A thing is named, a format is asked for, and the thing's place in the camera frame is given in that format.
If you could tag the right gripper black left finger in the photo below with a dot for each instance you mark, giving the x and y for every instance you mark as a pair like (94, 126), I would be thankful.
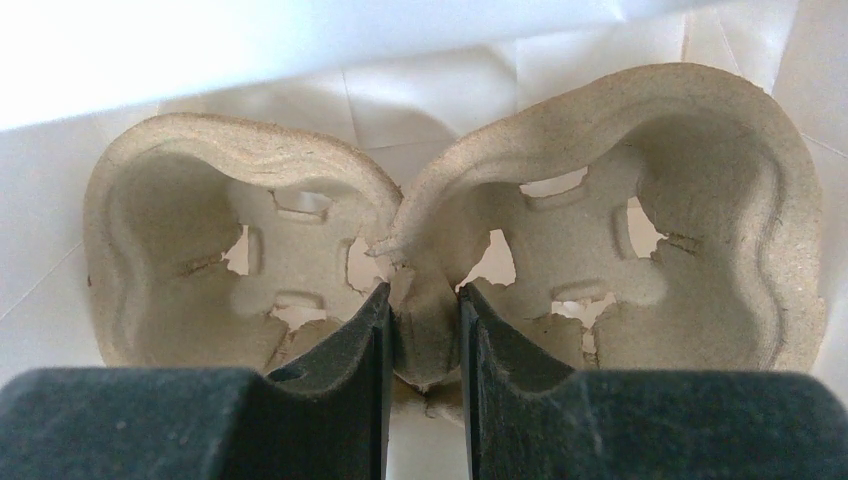
(324, 415)

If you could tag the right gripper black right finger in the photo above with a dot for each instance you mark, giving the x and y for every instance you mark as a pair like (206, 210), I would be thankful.
(531, 416)

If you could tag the brown pulp cup carrier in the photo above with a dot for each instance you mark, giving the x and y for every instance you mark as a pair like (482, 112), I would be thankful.
(664, 216)

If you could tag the brown kraft paper bag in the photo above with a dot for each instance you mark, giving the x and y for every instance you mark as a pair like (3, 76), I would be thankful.
(399, 79)

